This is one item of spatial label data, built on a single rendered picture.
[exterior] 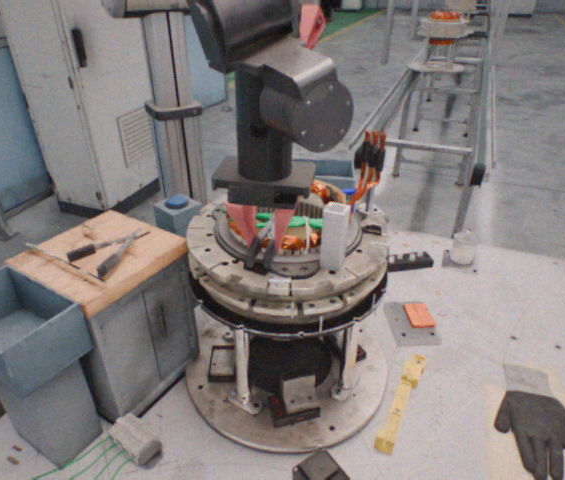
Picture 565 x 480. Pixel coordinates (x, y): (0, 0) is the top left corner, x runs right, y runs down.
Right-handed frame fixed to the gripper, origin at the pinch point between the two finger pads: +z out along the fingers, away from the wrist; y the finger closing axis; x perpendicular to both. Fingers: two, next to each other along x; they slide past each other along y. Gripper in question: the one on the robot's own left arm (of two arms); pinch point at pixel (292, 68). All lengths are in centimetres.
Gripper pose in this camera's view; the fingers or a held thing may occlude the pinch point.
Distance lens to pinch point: 62.8
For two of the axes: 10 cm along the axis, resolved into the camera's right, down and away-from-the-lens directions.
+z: -1.0, 9.7, 2.1
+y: 9.7, 1.5, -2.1
